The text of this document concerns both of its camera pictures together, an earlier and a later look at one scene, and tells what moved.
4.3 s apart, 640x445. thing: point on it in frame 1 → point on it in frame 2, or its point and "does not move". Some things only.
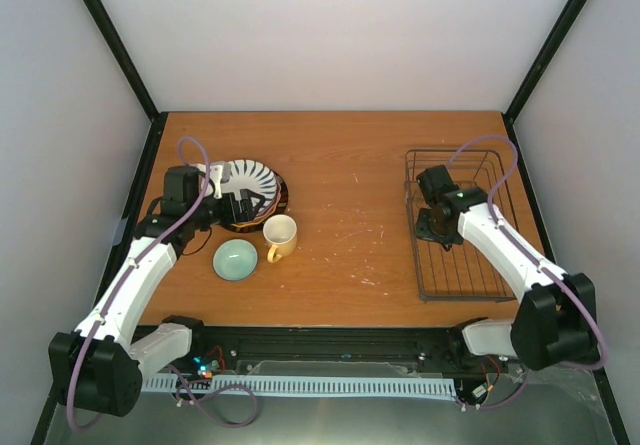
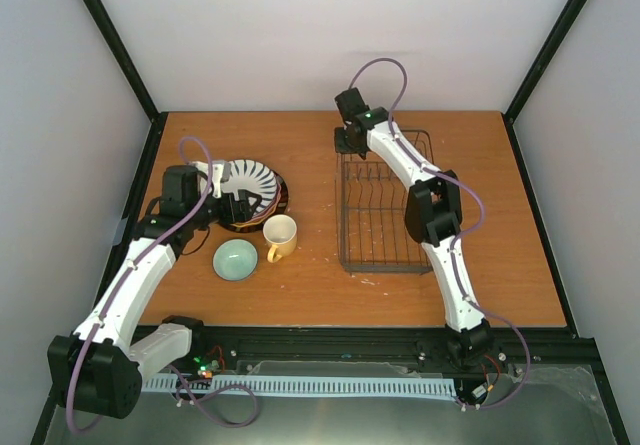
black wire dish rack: [460, 272] → [374, 233]
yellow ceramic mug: [280, 232] does not move
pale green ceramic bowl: [235, 259] does not move
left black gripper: [231, 215] does not move
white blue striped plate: [246, 174] does not move
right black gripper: [423, 231] → [340, 148]
